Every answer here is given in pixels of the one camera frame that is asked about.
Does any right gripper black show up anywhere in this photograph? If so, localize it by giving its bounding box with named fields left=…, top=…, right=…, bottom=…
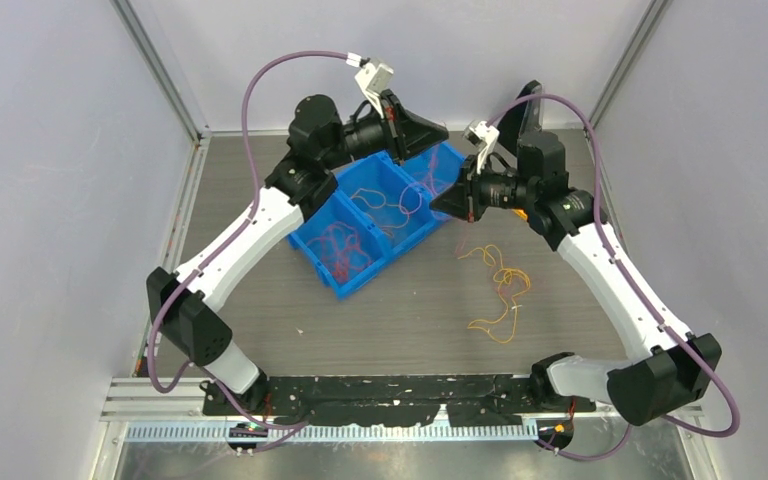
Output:
left=430, top=153, right=536, bottom=223

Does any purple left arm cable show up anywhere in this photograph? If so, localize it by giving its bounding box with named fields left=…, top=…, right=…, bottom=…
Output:
left=146, top=50, right=365, bottom=452

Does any yellow triangular plastic piece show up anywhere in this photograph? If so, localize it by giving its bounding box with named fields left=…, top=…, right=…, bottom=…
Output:
left=511, top=209, right=528, bottom=221

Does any black wedge-shaped stand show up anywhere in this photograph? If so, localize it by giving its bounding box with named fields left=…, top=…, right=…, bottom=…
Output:
left=497, top=99, right=542, bottom=156

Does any blue three-compartment plastic bin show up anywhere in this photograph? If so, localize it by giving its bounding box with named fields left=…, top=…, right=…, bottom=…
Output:
left=287, top=142, right=464, bottom=300

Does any yellow cable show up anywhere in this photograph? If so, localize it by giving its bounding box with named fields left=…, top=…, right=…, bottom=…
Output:
left=349, top=188, right=532, bottom=346

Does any pink cable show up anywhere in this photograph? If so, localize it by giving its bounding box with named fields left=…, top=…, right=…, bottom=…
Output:
left=397, top=145, right=475, bottom=240

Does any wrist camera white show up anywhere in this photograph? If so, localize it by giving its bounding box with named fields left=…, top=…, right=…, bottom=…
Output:
left=463, top=120, right=500, bottom=174
left=346, top=52, right=394, bottom=116

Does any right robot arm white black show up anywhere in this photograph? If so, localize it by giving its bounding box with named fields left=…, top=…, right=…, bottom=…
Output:
left=431, top=125, right=722, bottom=426

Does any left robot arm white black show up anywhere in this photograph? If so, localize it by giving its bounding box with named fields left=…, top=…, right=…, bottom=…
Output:
left=146, top=90, right=449, bottom=414

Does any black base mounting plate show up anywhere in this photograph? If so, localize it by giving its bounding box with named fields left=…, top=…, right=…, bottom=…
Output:
left=237, top=373, right=596, bottom=427

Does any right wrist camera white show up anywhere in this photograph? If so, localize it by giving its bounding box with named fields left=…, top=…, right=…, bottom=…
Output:
left=463, top=120, right=500, bottom=174

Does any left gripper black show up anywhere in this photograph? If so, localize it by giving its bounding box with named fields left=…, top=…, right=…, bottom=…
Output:
left=323, top=91, right=450, bottom=172

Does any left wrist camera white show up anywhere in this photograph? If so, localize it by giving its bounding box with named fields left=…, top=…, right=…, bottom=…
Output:
left=346, top=52, right=394, bottom=116

